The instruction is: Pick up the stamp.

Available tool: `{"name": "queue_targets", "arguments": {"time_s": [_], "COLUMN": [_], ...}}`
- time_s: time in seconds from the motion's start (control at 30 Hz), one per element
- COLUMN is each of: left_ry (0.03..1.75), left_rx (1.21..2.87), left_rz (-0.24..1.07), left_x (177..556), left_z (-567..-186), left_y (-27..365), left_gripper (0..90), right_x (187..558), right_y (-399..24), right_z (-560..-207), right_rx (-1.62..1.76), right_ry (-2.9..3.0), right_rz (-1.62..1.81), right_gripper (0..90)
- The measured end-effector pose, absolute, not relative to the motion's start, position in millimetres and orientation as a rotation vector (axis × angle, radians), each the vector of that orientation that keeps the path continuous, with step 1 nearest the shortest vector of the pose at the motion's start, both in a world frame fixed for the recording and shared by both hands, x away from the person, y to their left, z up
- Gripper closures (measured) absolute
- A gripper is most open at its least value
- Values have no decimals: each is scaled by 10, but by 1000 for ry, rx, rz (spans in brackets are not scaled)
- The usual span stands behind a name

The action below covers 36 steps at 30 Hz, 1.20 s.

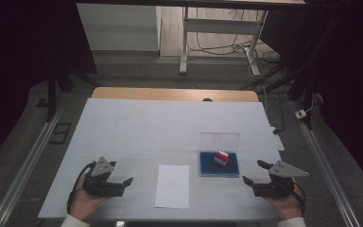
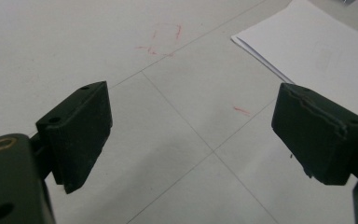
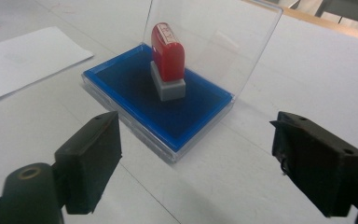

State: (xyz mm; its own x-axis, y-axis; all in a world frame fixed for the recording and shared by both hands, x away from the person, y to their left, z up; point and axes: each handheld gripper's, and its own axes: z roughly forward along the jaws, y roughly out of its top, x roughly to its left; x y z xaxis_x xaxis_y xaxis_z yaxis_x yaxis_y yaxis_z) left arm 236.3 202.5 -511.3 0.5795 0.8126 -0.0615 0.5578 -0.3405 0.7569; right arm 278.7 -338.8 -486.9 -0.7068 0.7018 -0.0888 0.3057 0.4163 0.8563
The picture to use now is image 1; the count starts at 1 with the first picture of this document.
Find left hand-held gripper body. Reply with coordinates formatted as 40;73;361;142
83;156;126;199

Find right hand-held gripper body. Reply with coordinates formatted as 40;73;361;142
252;160;310;199

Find blue ink pad box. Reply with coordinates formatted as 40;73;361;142
199;131;241;179

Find red stamp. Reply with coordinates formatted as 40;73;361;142
214;149;231;166

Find person's right hand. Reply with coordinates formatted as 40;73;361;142
264;177;303;220

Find person's left hand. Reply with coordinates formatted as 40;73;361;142
67;175;110;221

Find white paper sheet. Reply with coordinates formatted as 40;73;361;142
153;164;191;210

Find black metal stand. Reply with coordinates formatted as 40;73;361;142
44;61;100;123

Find dark curtain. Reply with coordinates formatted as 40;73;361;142
259;0;363;197
0;0;98;173

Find white cabinet panel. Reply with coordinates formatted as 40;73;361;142
76;3;163;52

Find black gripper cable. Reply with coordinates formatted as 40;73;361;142
66;160;97;215
290;182;307;218

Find aluminium rail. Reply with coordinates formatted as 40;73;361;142
0;100;65;227
290;99;362;227

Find black floor frame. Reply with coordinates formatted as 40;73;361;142
47;122;73;146

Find black floor cables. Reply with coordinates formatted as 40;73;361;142
187;8;282;64

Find white metal desk frame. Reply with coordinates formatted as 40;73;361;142
179;6;269;77

